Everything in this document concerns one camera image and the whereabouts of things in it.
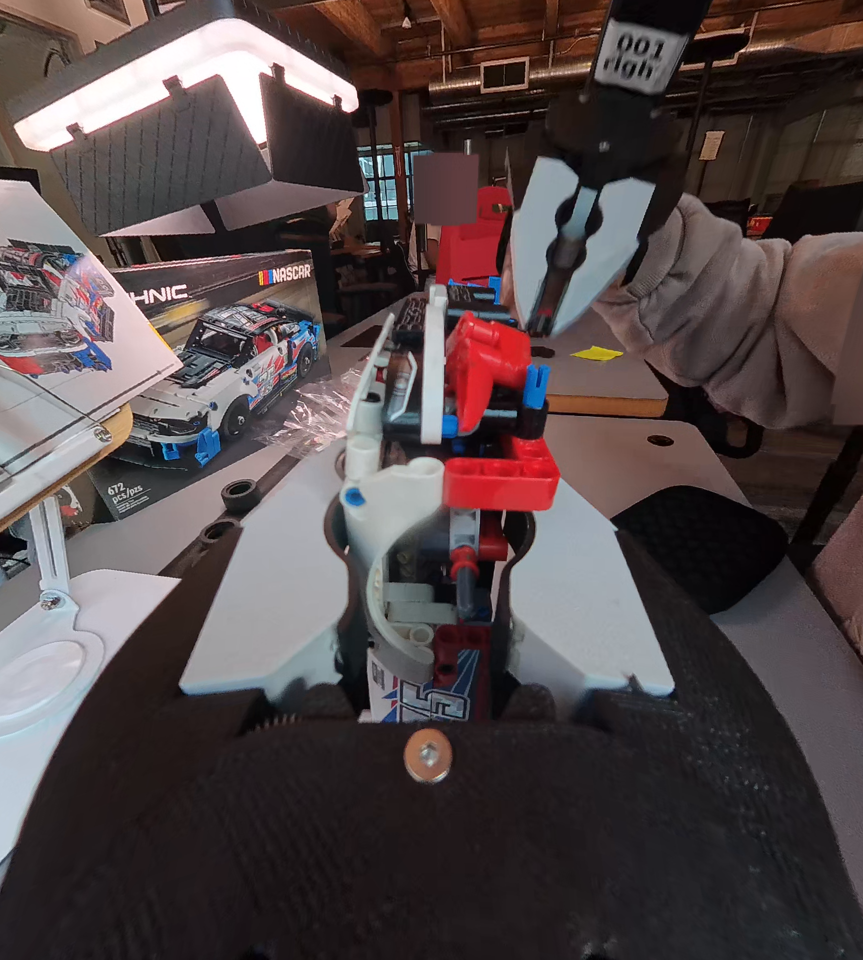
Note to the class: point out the white book stand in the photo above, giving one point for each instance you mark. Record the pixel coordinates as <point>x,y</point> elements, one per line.
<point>101,622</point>

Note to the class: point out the black toy axle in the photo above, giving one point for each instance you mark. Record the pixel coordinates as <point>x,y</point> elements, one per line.
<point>563,259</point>

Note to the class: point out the clear plastic bag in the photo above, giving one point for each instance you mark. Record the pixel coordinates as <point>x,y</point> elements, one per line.
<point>319,412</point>

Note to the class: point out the white paper notice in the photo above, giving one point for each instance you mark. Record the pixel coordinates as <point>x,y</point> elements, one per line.
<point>714,145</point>

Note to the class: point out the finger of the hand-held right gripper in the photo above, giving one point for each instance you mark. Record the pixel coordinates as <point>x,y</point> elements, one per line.
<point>533,240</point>
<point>615,232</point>

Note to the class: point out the toy brick race car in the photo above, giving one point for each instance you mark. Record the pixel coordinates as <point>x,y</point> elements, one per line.
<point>401,525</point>

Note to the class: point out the toy car instruction booklet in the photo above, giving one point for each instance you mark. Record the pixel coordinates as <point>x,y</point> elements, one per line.
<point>11,217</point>

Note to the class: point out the black mesh pad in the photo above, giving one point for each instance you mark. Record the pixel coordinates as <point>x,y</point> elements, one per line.
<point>701,547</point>

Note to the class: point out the white ceiling vent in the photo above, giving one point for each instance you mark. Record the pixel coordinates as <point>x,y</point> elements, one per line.
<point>505,73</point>

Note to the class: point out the toy car box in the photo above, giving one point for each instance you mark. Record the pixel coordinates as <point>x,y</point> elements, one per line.
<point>214,352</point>

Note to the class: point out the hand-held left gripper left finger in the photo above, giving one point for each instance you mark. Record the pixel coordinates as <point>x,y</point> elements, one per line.
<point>274,600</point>

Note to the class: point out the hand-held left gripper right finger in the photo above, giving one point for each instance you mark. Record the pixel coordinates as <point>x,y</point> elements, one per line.
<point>589,600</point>

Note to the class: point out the black toy tire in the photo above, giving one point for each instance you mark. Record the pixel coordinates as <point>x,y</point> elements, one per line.
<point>218,532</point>
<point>240,495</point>

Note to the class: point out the studio light panel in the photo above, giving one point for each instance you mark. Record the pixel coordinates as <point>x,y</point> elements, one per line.
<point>161,150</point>

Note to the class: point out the yellow sticky note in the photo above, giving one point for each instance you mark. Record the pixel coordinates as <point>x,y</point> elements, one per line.
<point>596,352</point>

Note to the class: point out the person's right forearm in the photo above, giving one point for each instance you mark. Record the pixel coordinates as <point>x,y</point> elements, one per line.
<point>739,315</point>

